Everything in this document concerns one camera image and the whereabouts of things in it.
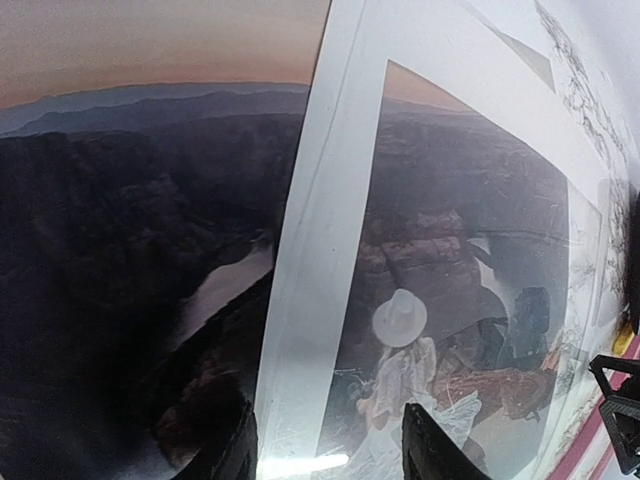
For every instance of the pink photo frame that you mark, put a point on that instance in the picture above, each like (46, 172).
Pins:
(591, 454)

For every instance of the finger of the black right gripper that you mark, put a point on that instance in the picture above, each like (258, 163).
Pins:
(620, 409)

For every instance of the white mat board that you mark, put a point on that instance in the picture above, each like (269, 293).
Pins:
(320, 225)

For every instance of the clear glass pane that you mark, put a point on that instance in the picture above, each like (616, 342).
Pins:
(450, 275)

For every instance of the photo with white mat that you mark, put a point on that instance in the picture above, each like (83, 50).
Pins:
(147, 149)

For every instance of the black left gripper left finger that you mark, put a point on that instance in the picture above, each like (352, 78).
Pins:
(231, 454)

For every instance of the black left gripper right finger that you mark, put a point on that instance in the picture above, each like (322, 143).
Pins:
(428, 453)

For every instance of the yellow handled screwdriver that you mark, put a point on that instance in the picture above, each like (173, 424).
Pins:
(623, 342)

